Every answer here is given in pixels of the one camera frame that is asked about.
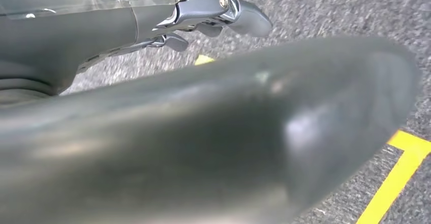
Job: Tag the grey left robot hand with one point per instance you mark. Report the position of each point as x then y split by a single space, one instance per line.
101 20

